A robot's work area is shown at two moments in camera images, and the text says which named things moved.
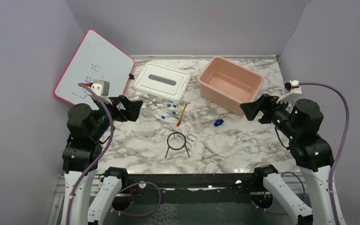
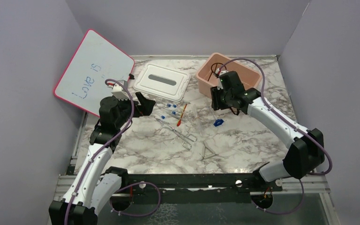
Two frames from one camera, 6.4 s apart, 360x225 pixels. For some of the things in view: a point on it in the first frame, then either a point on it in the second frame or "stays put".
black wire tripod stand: (184, 144) → (213, 67)
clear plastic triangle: (206, 156) stays put
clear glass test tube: (197, 119) stays put
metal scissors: (186, 143) stays put
